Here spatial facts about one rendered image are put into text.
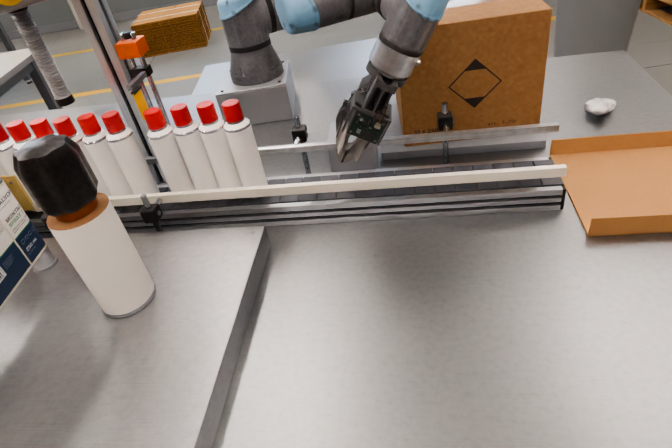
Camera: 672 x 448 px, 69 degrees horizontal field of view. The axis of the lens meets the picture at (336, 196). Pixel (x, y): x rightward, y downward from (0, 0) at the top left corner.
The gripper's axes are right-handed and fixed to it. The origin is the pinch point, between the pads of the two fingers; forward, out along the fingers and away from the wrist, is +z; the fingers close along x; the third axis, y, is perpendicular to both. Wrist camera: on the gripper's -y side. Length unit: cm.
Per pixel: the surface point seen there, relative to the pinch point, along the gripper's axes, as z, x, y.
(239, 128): 1.1, -20.2, 2.8
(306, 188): 7.4, -4.5, 4.5
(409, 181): -2.5, 12.6, 4.5
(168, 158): 13.3, -31.4, 3.1
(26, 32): 5, -65, -8
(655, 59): -2, 195, -239
